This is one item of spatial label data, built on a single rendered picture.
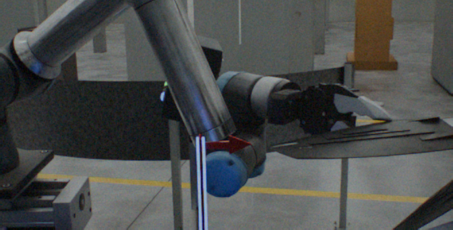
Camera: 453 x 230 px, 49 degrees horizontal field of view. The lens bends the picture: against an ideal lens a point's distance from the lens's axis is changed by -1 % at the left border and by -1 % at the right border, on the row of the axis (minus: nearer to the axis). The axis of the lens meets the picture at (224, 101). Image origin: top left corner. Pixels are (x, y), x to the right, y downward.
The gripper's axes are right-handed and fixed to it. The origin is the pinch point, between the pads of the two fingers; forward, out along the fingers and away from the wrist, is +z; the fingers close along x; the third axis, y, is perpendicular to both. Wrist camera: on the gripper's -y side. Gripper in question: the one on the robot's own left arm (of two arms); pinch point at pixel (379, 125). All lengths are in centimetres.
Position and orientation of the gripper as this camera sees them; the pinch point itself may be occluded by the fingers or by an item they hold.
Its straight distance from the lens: 73.2
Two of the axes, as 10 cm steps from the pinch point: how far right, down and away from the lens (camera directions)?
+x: -0.6, 9.9, 1.5
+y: 7.6, -0.5, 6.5
